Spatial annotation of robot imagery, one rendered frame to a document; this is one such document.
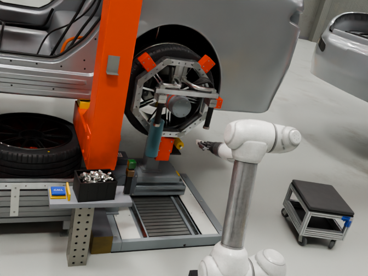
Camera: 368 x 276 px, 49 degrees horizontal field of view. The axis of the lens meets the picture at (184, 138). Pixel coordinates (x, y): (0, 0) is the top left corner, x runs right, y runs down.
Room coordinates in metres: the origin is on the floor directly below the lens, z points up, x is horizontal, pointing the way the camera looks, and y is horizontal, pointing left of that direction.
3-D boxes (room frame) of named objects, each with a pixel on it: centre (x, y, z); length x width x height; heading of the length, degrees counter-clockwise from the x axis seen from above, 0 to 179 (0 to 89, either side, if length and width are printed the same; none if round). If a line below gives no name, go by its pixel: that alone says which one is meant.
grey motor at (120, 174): (2.42, 0.39, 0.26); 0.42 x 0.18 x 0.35; 26
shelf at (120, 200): (1.86, 0.42, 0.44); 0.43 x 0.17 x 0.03; 116
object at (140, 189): (2.74, 0.20, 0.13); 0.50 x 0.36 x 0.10; 116
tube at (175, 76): (2.44, 0.17, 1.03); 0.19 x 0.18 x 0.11; 26
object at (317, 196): (2.73, -1.11, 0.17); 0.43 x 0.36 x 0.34; 10
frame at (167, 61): (2.59, 0.13, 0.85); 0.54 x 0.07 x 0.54; 116
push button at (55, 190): (1.79, 0.58, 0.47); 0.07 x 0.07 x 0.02; 26
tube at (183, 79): (2.52, -0.01, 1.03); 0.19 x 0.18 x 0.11; 26
